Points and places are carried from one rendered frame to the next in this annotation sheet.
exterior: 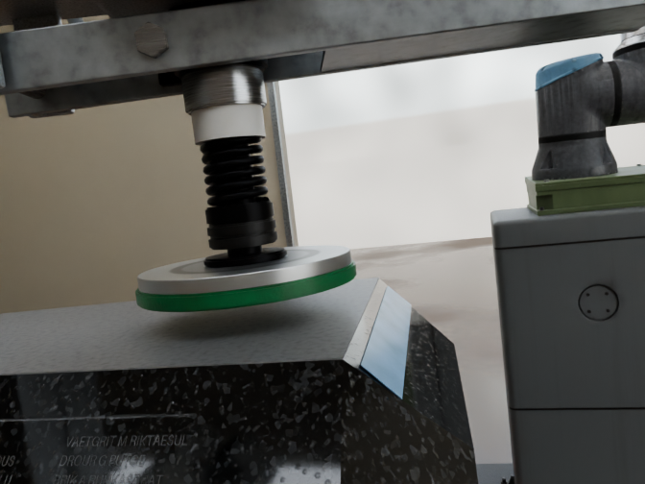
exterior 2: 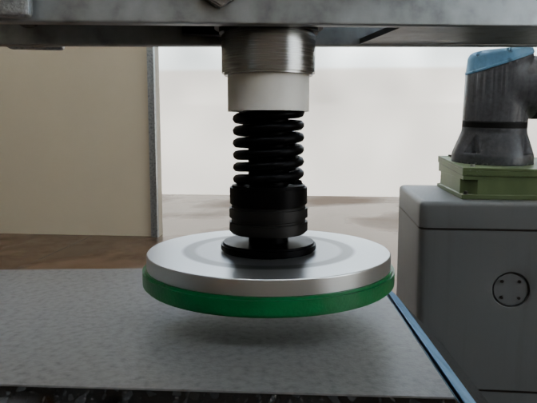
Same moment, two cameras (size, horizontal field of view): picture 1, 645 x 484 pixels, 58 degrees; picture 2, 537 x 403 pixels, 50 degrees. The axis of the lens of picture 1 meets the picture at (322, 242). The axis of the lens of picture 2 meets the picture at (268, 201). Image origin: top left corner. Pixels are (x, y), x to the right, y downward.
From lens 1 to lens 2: 19 cm
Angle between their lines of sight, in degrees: 10
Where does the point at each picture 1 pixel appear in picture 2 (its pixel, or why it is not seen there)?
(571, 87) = (504, 77)
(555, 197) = (479, 182)
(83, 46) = not seen: outside the picture
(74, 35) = not seen: outside the picture
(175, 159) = (36, 83)
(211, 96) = (268, 61)
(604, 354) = (510, 340)
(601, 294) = (514, 281)
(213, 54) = (286, 13)
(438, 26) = (526, 19)
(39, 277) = not seen: outside the picture
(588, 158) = (512, 148)
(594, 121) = (520, 112)
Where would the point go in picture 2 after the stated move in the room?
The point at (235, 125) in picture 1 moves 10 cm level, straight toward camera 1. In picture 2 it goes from (288, 97) to (339, 89)
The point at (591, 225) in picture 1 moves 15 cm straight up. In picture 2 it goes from (514, 214) to (518, 144)
